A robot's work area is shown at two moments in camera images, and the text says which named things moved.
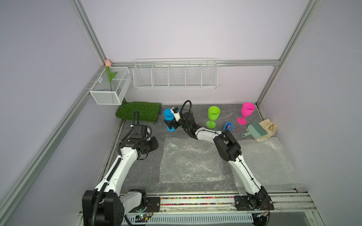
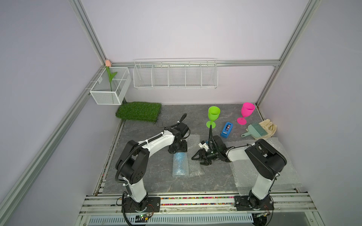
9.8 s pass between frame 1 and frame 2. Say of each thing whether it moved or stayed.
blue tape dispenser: stayed
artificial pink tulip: stayed
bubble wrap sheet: moved
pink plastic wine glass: stayed
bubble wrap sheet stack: stayed
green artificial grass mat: stayed
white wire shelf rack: stayed
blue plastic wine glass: moved
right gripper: moved
